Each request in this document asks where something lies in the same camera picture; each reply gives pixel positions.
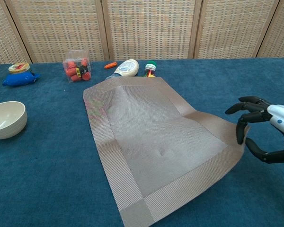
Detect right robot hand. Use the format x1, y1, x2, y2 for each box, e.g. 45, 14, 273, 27
224, 96, 284, 164

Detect brown woven placemat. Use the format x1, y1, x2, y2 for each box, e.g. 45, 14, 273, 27
82, 77, 251, 227

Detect white bowl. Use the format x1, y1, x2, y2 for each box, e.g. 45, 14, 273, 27
0, 101, 28, 140

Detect colourful feather shuttlecock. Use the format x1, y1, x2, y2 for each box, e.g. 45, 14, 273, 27
139, 61, 157, 79

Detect woven bamboo folding screen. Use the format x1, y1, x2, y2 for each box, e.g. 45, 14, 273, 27
0, 0, 284, 68

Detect white squeeze sauce bottle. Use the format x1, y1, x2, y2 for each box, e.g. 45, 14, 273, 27
105, 59, 140, 81

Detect clear box with orange items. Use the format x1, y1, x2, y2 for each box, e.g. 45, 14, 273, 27
62, 49, 92, 83

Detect blue carpet table cover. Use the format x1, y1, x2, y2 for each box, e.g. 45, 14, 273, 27
0, 57, 284, 227

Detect blue pouch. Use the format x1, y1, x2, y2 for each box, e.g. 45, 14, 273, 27
2, 71, 41, 87

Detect round tin with red label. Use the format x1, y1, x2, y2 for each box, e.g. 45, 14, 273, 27
8, 62, 31, 75

